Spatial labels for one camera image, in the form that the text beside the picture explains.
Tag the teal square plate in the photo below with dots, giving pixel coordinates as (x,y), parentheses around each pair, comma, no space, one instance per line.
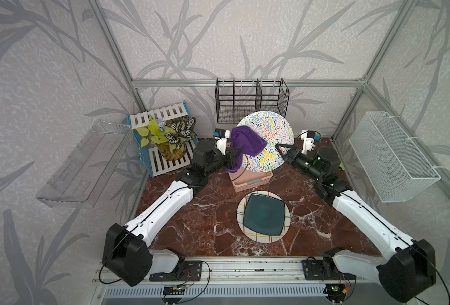
(264,214)

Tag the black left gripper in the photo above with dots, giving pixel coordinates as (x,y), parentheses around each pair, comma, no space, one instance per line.
(230,157)

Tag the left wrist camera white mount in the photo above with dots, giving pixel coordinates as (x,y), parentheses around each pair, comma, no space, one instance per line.
(221,137)

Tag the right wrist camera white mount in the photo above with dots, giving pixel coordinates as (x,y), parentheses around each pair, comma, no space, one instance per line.
(309,138)

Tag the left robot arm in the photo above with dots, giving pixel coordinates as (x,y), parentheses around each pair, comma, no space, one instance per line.
(127,250)

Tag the blue white slatted crate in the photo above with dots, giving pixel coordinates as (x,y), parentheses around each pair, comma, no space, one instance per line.
(150,156)

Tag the white mesh wall basket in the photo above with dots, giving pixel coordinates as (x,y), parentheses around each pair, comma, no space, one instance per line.
(394,164)

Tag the pink perforated plastic basket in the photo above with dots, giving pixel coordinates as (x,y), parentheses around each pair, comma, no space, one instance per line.
(243,179)

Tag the white plaid striped round plate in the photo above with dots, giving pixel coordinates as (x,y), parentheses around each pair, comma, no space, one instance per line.
(256,236)

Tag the clear plastic wall shelf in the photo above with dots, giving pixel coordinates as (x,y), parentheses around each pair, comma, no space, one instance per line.
(83,176)

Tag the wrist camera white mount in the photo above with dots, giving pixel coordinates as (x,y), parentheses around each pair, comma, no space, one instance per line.
(221,137)
(309,138)

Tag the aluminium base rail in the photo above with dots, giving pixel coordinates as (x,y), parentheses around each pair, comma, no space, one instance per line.
(243,280)

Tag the potted plant variegated leaves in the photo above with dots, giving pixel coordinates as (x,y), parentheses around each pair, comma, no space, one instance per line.
(169,137)

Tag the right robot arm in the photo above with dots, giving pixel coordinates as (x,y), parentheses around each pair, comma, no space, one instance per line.
(406,267)

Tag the black wire wall basket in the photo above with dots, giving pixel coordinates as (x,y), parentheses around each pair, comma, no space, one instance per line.
(234,100)

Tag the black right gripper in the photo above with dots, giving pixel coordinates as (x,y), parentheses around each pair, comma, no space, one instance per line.
(293,154)

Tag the purple microfiber cloth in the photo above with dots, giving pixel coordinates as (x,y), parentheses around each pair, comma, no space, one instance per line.
(248,140)

